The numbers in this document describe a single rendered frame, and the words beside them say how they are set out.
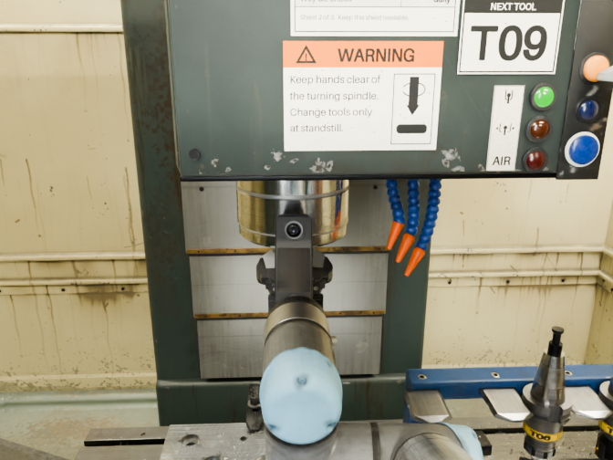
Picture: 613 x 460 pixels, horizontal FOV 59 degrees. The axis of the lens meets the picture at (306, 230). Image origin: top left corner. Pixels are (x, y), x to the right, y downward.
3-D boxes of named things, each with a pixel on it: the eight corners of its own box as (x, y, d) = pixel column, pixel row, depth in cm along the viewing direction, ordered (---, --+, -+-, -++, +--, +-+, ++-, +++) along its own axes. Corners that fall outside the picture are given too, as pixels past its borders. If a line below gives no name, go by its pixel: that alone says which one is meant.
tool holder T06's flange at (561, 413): (558, 398, 78) (561, 382, 77) (577, 425, 72) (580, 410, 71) (514, 398, 78) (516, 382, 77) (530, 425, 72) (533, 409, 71)
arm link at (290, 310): (262, 318, 57) (338, 316, 58) (264, 298, 62) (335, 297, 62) (264, 378, 60) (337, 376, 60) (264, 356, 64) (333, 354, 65)
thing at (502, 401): (536, 423, 71) (537, 418, 71) (497, 424, 71) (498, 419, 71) (514, 392, 78) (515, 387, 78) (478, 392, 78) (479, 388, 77)
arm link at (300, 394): (259, 457, 50) (256, 377, 47) (263, 385, 60) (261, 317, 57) (345, 454, 50) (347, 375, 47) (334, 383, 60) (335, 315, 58)
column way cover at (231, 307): (385, 377, 136) (395, 175, 120) (194, 381, 134) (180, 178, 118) (381, 366, 141) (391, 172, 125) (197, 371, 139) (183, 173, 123)
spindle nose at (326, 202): (344, 215, 87) (345, 141, 83) (352, 250, 71) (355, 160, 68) (244, 216, 87) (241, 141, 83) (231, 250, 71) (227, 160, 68)
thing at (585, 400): (618, 421, 72) (619, 415, 71) (579, 422, 71) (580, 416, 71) (589, 390, 78) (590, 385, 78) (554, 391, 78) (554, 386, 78)
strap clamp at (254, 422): (264, 470, 105) (262, 404, 101) (247, 471, 105) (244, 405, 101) (265, 426, 118) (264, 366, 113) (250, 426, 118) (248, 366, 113)
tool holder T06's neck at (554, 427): (552, 419, 78) (555, 400, 77) (567, 443, 73) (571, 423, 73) (517, 419, 78) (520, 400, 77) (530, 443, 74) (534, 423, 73)
